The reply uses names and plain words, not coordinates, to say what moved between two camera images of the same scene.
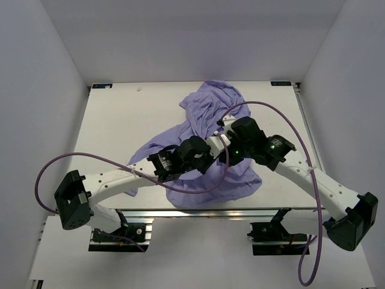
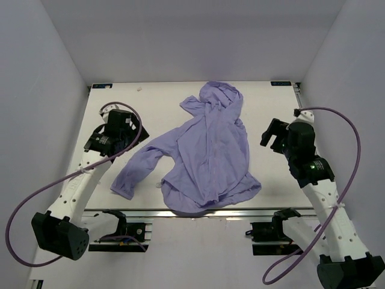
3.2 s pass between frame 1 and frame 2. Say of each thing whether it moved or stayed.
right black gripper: moved
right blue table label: stayed
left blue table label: stayed
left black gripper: moved
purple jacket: moved
